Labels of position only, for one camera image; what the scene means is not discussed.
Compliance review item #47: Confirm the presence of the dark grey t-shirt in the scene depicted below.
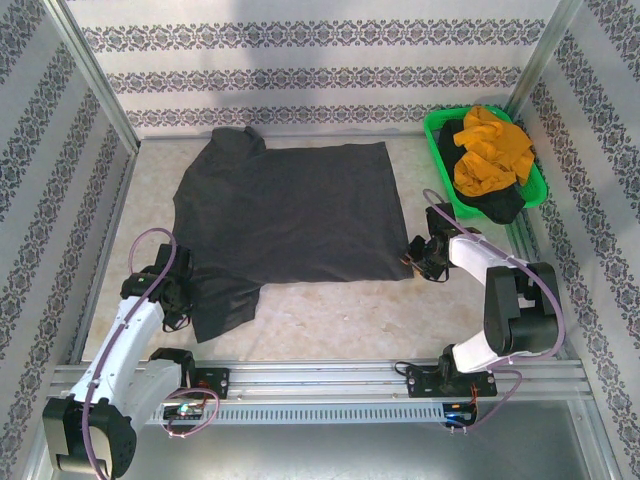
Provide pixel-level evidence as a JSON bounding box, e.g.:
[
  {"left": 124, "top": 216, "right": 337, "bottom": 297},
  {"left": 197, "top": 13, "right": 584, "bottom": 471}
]
[{"left": 172, "top": 125, "right": 415, "bottom": 345}]

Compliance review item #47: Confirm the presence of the black t-shirt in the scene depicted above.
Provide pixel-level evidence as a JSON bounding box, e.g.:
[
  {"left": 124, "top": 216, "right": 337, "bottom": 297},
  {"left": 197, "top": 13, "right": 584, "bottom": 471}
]
[{"left": 437, "top": 117, "right": 525, "bottom": 225}]

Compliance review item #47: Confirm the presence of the left small controller board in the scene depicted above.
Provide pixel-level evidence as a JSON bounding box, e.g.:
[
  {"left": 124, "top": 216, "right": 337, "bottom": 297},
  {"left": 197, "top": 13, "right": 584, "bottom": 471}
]
[{"left": 163, "top": 404, "right": 204, "bottom": 421}]

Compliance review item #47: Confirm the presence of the small controller board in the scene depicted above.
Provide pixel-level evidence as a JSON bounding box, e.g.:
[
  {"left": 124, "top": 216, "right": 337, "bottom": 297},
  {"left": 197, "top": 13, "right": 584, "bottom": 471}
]
[
  {"left": 163, "top": 404, "right": 204, "bottom": 421},
  {"left": 443, "top": 402, "right": 476, "bottom": 429}
]

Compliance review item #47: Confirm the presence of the mustard orange t-shirt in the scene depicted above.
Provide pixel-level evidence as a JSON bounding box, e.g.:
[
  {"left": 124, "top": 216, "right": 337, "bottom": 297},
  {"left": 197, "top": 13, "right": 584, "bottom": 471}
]
[{"left": 452, "top": 104, "right": 537, "bottom": 197}]

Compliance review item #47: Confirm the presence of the green plastic basket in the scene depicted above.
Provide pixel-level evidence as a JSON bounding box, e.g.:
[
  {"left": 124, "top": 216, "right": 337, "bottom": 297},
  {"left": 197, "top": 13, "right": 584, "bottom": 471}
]
[{"left": 423, "top": 103, "right": 550, "bottom": 221}]

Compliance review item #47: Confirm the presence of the right small controller board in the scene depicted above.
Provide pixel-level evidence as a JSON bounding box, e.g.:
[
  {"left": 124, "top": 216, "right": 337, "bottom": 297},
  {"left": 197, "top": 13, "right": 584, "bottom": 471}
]
[{"left": 443, "top": 402, "right": 476, "bottom": 429}]

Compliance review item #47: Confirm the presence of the grey metal sheet panel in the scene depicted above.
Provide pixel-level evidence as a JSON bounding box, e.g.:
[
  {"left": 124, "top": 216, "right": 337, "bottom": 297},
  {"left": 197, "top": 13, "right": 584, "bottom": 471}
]
[{"left": 27, "top": 389, "right": 617, "bottom": 480}]

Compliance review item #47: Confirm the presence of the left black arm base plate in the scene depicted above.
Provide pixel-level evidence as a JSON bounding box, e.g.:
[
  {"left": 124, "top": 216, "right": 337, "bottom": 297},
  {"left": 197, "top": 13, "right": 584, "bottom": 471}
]
[{"left": 149, "top": 368, "right": 231, "bottom": 400}]

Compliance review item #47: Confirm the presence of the left aluminium side rail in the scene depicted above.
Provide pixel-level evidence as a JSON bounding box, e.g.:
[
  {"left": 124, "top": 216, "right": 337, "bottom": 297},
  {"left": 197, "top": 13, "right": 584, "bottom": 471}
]
[{"left": 67, "top": 142, "right": 141, "bottom": 366}]

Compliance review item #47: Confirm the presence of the aluminium side rail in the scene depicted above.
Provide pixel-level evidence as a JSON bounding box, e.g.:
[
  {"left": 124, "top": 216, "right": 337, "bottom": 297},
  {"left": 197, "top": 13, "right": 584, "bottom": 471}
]
[
  {"left": 502, "top": 212, "right": 574, "bottom": 361},
  {"left": 67, "top": 142, "right": 141, "bottom": 366}
]

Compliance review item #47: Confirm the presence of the right aluminium side rail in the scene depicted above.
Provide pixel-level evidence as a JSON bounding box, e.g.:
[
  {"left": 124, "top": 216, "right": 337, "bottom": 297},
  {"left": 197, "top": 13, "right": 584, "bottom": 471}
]
[{"left": 502, "top": 212, "right": 574, "bottom": 361}]

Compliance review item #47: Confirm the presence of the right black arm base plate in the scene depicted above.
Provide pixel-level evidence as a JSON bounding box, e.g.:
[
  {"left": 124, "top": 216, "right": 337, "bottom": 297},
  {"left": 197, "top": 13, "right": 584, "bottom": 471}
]
[{"left": 405, "top": 363, "right": 497, "bottom": 399}]

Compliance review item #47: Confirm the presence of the aluminium mounting rail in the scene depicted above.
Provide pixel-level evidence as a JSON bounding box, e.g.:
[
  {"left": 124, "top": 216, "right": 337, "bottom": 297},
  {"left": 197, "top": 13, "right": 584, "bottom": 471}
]
[{"left": 48, "top": 358, "right": 587, "bottom": 402}]

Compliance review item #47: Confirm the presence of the aluminium back rail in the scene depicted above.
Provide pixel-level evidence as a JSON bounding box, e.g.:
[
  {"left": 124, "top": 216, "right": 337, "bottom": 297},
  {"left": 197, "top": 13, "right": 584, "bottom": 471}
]
[{"left": 138, "top": 130, "right": 427, "bottom": 142}]

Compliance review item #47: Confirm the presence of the slotted grey cable duct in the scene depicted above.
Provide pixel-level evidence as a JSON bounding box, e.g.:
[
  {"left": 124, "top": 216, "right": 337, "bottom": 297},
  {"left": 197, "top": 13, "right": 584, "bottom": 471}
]
[{"left": 144, "top": 403, "right": 476, "bottom": 426}]

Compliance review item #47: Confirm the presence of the left aluminium frame post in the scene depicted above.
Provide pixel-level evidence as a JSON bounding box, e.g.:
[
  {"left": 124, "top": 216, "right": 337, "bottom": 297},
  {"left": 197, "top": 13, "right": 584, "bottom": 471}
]
[{"left": 47, "top": 0, "right": 144, "bottom": 156}]

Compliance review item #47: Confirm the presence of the aluminium frame post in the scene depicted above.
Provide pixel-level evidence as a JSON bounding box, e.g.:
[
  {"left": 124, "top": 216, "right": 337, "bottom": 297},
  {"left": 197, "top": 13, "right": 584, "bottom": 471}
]
[
  {"left": 502, "top": 0, "right": 586, "bottom": 121},
  {"left": 47, "top": 0, "right": 144, "bottom": 156}
]

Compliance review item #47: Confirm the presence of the right aluminium frame post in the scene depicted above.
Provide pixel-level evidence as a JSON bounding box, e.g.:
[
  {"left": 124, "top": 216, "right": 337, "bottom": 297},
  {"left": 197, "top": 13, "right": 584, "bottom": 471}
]
[{"left": 502, "top": 0, "right": 586, "bottom": 121}]

